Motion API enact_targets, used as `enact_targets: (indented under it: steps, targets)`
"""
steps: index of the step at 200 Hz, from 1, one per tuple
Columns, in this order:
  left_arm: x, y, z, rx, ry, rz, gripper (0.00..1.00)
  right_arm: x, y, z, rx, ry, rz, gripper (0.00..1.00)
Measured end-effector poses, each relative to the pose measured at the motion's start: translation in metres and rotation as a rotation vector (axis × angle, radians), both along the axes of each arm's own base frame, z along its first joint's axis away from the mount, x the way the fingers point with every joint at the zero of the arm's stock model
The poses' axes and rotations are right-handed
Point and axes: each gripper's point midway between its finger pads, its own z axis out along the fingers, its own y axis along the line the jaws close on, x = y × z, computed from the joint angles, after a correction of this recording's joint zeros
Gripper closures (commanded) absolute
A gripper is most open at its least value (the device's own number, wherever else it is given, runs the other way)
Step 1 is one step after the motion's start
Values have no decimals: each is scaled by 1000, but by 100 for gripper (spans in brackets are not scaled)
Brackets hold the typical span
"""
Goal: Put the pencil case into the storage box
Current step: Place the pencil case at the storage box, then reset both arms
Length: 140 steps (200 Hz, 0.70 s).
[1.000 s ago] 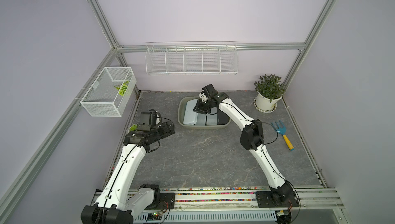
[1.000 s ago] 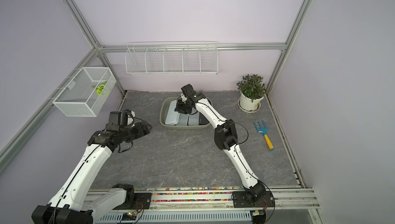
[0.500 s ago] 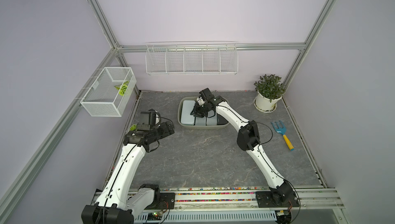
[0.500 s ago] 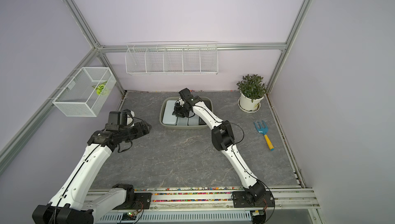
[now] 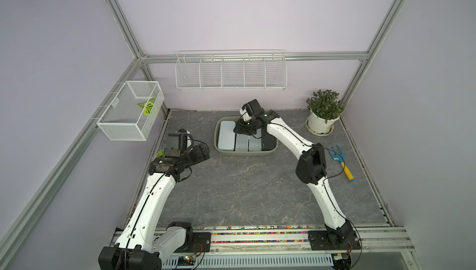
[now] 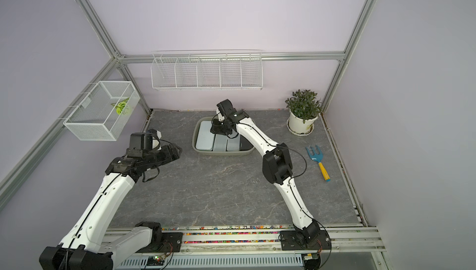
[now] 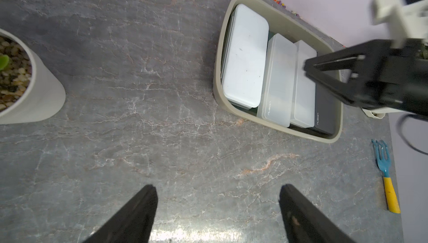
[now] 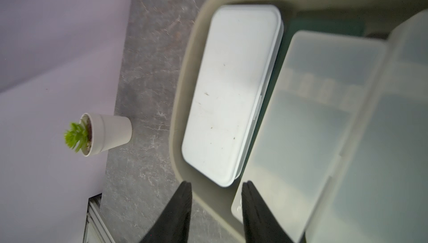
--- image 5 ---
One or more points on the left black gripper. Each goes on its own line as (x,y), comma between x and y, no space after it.
(200,155)

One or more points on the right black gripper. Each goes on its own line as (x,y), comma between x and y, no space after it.
(241,127)

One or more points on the clear pencil case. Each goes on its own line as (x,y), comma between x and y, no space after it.
(241,143)
(255,144)

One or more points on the black pencil case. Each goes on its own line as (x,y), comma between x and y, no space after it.
(268,141)

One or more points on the light blue pencil case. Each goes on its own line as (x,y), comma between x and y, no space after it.
(226,136)

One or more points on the grey-green plastic storage box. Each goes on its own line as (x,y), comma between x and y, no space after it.
(233,153)

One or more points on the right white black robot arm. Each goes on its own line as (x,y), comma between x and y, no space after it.
(310,169)

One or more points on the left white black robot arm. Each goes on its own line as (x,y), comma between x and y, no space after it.
(137,248)

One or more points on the green leaf toy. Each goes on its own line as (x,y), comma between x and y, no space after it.
(147,106)

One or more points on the large potted green plant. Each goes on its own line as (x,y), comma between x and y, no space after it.
(326,108)

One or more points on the blue yellow garden fork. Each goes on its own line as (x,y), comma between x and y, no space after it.
(339,156)

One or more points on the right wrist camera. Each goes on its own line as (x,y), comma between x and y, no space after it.
(251,110)

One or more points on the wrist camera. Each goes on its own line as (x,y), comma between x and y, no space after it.
(251,110)
(181,140)

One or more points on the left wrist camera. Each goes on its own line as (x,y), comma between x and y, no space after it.
(181,140)

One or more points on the long white wire wall basket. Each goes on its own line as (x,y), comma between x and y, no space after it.
(231,71)

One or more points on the white mesh wall basket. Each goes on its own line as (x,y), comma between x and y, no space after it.
(123,120)

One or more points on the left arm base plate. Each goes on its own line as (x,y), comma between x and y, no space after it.
(199,242)

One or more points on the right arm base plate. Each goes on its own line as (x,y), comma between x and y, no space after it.
(323,240)

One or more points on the aluminium rail frame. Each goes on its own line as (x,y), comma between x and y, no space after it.
(278,247)

